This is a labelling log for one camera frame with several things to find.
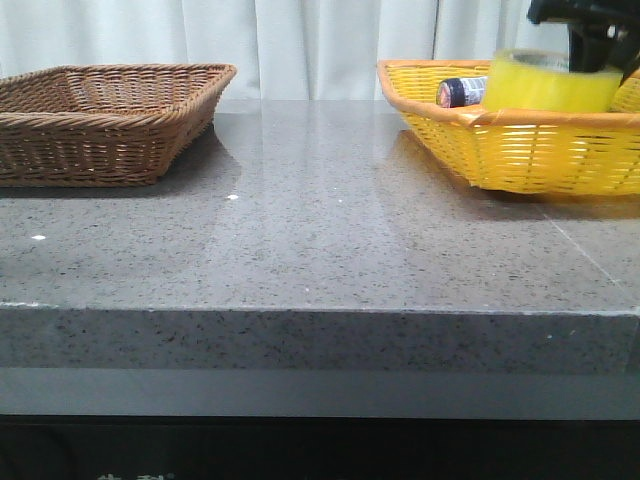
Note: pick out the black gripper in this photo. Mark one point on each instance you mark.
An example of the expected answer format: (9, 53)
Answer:
(591, 49)

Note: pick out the yellow packing tape roll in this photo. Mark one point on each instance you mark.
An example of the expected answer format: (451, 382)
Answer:
(538, 80)

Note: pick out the yellow woven plastic basket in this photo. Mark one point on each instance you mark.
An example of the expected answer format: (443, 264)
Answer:
(518, 151)

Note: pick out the small dark-capped bottle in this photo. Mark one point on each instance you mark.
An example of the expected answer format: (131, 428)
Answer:
(461, 91)

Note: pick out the white curtain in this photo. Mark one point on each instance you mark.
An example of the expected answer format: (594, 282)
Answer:
(282, 50)

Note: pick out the brown wicker basket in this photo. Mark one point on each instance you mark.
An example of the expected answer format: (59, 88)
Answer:
(108, 125)

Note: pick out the dark cabinet under counter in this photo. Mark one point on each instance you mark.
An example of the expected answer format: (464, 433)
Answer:
(230, 424)

